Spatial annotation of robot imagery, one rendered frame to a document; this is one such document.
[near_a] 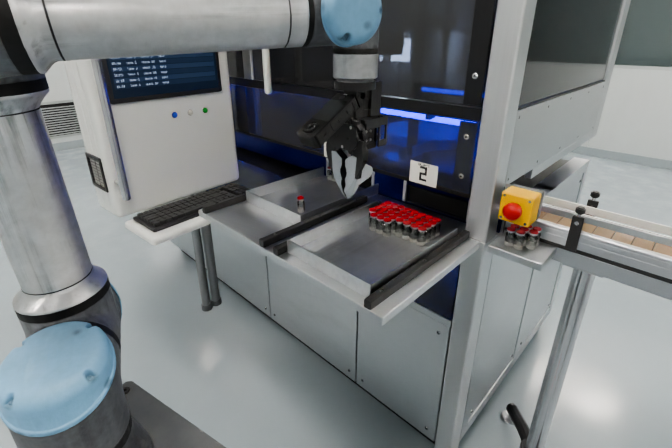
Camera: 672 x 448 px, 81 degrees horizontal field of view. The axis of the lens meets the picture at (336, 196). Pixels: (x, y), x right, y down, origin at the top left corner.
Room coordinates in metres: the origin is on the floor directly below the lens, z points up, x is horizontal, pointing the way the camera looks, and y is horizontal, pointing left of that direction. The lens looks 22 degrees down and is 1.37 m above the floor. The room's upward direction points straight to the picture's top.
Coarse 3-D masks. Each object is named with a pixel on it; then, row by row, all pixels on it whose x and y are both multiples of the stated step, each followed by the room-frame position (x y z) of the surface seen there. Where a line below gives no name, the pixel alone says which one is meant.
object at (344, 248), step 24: (360, 216) 1.00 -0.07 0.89; (288, 240) 0.82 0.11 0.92; (312, 240) 0.87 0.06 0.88; (336, 240) 0.88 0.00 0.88; (360, 240) 0.88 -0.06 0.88; (384, 240) 0.88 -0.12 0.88; (408, 240) 0.88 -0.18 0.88; (432, 240) 0.88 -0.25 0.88; (312, 264) 0.76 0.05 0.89; (336, 264) 0.76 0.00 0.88; (360, 264) 0.76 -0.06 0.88; (384, 264) 0.76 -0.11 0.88; (408, 264) 0.73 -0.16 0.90; (360, 288) 0.66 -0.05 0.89
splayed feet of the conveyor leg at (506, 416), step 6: (510, 408) 1.04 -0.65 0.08; (516, 408) 1.04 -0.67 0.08; (504, 414) 1.07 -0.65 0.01; (510, 414) 1.02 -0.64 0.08; (516, 414) 1.00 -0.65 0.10; (504, 420) 1.05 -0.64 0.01; (510, 420) 1.05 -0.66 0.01; (516, 420) 0.97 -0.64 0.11; (522, 420) 0.97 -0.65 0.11; (516, 426) 0.95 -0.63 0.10; (522, 426) 0.94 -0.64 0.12; (528, 426) 0.95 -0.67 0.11; (522, 432) 0.92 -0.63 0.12; (528, 432) 0.91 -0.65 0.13; (522, 438) 0.90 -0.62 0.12; (522, 444) 0.86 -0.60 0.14
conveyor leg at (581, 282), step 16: (576, 272) 0.84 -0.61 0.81; (576, 288) 0.83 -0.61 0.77; (576, 304) 0.83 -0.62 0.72; (560, 320) 0.85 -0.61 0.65; (576, 320) 0.82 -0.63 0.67; (560, 336) 0.84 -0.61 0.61; (576, 336) 0.83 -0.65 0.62; (560, 352) 0.83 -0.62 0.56; (560, 368) 0.82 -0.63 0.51; (544, 384) 0.84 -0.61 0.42; (560, 384) 0.82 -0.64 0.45; (544, 400) 0.83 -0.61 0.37; (544, 416) 0.83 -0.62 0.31; (544, 432) 0.82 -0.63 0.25
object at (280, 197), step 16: (304, 176) 1.31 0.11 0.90; (320, 176) 1.36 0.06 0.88; (256, 192) 1.16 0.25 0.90; (272, 192) 1.20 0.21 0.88; (288, 192) 1.20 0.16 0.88; (304, 192) 1.20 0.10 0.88; (320, 192) 1.20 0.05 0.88; (336, 192) 1.20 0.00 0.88; (368, 192) 1.16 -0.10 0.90; (272, 208) 1.04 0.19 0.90; (288, 208) 1.07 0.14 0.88; (320, 208) 1.01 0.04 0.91
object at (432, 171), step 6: (414, 162) 1.02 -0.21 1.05; (420, 162) 1.00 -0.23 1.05; (414, 168) 1.01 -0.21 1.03; (420, 168) 1.00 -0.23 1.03; (432, 168) 0.98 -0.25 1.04; (414, 174) 1.01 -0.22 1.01; (432, 174) 0.98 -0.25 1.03; (414, 180) 1.01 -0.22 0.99; (420, 180) 1.00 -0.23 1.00; (426, 180) 0.99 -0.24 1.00; (432, 180) 0.97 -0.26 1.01; (432, 186) 0.97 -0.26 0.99
